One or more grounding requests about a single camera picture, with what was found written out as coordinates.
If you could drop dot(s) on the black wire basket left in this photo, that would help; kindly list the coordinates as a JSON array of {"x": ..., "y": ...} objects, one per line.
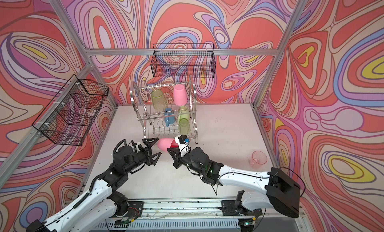
[{"x": 74, "y": 112}]

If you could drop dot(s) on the steel two-tier dish rack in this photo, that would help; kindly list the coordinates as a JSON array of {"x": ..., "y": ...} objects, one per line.
[{"x": 157, "y": 112}]

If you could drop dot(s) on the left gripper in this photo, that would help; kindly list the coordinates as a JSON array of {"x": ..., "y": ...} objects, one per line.
[{"x": 149, "y": 160}]

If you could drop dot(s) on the light green ceramic mug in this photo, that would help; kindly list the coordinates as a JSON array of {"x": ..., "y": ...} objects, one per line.
[{"x": 183, "y": 113}]

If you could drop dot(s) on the blue ceramic mug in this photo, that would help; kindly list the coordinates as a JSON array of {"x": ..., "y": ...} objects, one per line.
[{"x": 169, "y": 118}]

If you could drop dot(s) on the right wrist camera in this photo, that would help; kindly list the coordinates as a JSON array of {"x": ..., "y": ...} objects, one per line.
[{"x": 184, "y": 144}]

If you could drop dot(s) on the clear pink glass cup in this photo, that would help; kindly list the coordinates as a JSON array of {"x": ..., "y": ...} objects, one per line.
[{"x": 257, "y": 159}]

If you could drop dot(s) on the green transparent cup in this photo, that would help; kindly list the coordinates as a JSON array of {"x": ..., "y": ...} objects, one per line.
[
  {"x": 159, "y": 100},
  {"x": 184, "y": 126}
]

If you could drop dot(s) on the pink plastic cup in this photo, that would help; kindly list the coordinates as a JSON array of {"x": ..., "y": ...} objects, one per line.
[
  {"x": 165, "y": 143},
  {"x": 180, "y": 95}
]

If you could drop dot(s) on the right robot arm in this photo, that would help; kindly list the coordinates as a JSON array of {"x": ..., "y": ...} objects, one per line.
[{"x": 272, "y": 189}]

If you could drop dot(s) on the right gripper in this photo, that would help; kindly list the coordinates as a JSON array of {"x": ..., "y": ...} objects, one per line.
[{"x": 173, "y": 152}]

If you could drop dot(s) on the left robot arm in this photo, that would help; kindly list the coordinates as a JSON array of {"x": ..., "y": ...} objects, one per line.
[{"x": 102, "y": 199}]

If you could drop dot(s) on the black wire basket back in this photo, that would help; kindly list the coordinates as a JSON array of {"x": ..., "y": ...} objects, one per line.
[{"x": 183, "y": 60}]

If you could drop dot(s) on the black wire basket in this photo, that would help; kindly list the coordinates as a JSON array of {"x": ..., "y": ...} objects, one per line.
[
  {"x": 74, "y": 112},
  {"x": 183, "y": 60}
]

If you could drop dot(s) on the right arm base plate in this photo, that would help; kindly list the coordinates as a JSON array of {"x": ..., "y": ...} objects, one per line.
[{"x": 233, "y": 208}]

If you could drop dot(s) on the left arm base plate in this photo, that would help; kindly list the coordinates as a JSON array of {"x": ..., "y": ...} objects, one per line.
[{"x": 130, "y": 209}]

